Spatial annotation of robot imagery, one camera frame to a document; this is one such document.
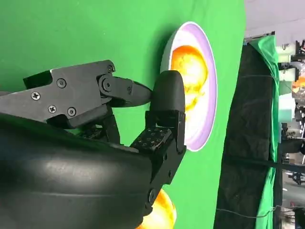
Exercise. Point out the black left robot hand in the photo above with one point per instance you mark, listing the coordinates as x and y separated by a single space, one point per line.
71 171

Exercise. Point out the orange and white bread roll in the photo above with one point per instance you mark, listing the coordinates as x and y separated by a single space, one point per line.
190 64
164 212

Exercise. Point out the green table cloth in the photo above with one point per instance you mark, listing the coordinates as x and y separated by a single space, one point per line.
95 28

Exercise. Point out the lilac plate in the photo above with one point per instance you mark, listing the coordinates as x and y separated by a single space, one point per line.
209 100

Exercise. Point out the black backdrop cloth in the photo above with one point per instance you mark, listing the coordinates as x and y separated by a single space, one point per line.
250 119

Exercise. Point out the green backdrop cloth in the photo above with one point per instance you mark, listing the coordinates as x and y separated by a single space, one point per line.
268 55

